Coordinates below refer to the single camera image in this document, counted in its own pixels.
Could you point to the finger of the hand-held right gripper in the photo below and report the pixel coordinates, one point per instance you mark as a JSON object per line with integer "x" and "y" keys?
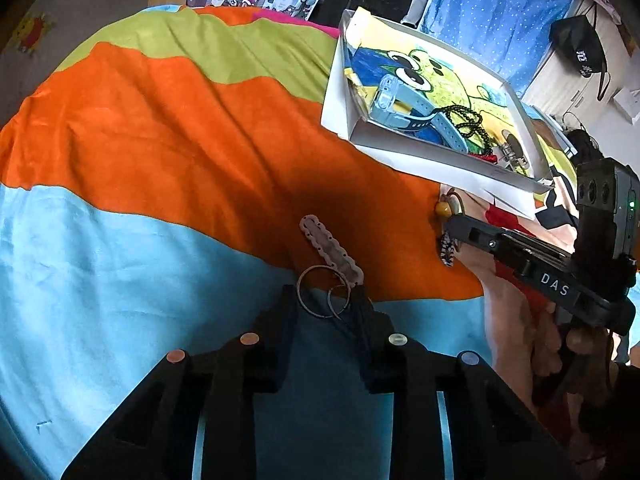
{"x": 475, "y": 232}

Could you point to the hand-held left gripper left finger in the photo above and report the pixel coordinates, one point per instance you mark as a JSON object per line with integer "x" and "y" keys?
{"x": 287, "y": 325}

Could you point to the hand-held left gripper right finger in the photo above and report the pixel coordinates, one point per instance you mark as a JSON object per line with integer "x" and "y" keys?
{"x": 362, "y": 330}

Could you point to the large thin metal bangle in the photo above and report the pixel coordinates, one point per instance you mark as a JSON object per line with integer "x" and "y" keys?
{"x": 299, "y": 290}

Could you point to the yellow bead charm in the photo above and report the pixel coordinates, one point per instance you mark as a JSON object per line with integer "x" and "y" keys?
{"x": 445, "y": 208}

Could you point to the small thin metal bangle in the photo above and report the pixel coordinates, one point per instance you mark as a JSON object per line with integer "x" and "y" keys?
{"x": 330, "y": 301}

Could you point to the scalloped hair clip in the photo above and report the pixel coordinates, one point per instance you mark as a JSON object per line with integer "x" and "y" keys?
{"x": 330, "y": 250}

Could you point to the white shallow box tray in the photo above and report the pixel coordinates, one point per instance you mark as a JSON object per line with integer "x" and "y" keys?
{"x": 425, "y": 152}

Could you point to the light blue wrist watch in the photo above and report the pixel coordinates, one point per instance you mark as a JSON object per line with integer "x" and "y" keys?
{"x": 395, "y": 100}

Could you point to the person's right hand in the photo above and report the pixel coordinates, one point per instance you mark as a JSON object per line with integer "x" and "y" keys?
{"x": 515, "y": 325}

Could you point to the white box lid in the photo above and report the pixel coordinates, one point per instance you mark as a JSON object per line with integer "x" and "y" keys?
{"x": 510, "y": 200}

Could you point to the black jacket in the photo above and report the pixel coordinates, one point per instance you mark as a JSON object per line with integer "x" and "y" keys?
{"x": 585, "y": 142}

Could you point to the white paper bag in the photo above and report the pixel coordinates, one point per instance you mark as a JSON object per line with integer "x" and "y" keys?
{"x": 629, "y": 107}

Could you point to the white wardrobe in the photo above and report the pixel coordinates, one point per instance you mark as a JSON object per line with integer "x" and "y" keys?
{"x": 560, "y": 90}

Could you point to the colourful striped bedspread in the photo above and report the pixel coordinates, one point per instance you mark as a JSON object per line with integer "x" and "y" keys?
{"x": 150, "y": 135}

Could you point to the yellow bear wall poster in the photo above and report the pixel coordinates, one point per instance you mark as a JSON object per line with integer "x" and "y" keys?
{"x": 32, "y": 32}

